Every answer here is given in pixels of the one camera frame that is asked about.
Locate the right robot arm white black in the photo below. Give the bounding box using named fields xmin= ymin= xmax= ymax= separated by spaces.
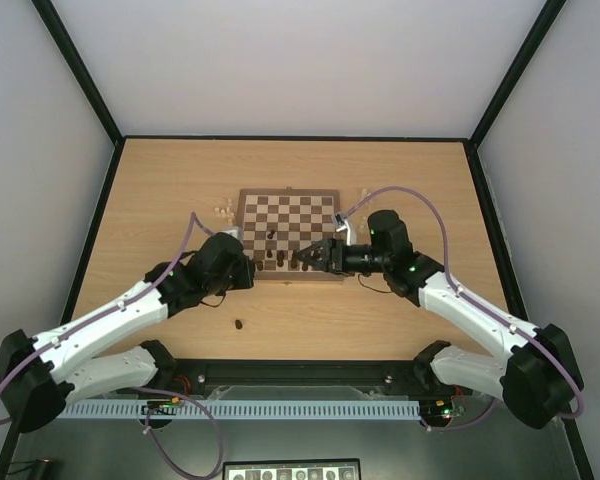
xmin=292 ymin=210 xmax=584 ymax=429

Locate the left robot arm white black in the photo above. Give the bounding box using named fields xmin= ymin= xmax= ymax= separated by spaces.
xmin=0 ymin=232 xmax=255 ymax=433

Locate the wooden chess board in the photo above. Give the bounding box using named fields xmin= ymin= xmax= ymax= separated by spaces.
xmin=236 ymin=188 xmax=341 ymax=283

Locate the left circuit board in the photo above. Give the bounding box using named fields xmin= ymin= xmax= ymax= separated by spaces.
xmin=143 ymin=396 xmax=186 ymax=415

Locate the circuit board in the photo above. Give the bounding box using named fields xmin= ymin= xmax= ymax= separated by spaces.
xmin=143 ymin=396 xmax=186 ymax=415
xmin=423 ymin=396 xmax=467 ymax=419

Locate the right circuit board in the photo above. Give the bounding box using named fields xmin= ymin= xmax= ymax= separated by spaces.
xmin=423 ymin=396 xmax=467 ymax=419

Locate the small dark cylinder object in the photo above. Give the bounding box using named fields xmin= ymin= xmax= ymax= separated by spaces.
xmin=28 ymin=459 xmax=55 ymax=480

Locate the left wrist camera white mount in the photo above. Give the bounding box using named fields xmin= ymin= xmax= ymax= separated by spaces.
xmin=219 ymin=226 xmax=244 ymax=242

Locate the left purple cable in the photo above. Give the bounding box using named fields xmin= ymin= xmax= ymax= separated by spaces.
xmin=0 ymin=212 xmax=226 ymax=479

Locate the purple cable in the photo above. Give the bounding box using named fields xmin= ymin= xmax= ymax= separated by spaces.
xmin=339 ymin=186 xmax=586 ymax=432
xmin=0 ymin=212 xmax=226 ymax=479

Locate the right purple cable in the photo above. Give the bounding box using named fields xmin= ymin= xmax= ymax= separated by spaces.
xmin=339 ymin=186 xmax=586 ymax=432

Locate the black aluminium frame rail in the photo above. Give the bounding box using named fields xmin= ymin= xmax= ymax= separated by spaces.
xmin=29 ymin=355 xmax=561 ymax=401

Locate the grey slotted cable duct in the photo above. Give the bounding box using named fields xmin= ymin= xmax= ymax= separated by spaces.
xmin=59 ymin=399 xmax=421 ymax=421

